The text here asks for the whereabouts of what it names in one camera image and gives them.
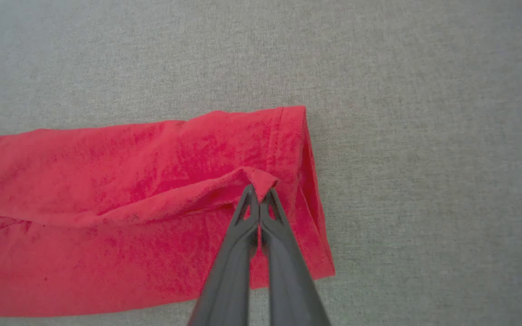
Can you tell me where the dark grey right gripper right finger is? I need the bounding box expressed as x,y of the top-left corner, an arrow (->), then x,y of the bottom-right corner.
259,187 -> 332,326

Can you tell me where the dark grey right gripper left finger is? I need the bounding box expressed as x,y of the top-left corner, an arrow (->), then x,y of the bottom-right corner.
187,183 -> 261,326

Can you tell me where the red and white jersey shirt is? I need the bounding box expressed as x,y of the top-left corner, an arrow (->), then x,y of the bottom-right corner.
0,105 -> 337,318

